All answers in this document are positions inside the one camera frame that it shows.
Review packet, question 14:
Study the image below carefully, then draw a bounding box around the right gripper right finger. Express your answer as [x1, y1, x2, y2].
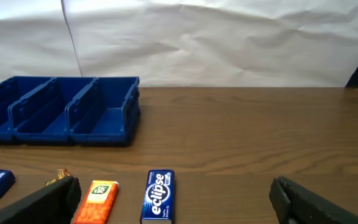
[268, 175, 358, 224]

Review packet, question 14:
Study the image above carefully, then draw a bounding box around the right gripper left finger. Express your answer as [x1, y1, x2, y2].
[0, 175, 82, 224]

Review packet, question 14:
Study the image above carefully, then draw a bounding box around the gold candy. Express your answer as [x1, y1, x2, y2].
[44, 168, 72, 187]

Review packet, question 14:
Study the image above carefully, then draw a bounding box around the orange candy box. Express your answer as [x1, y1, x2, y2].
[73, 179, 120, 224]

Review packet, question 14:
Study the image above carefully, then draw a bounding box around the blue tray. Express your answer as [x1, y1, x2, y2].
[0, 75, 142, 147]

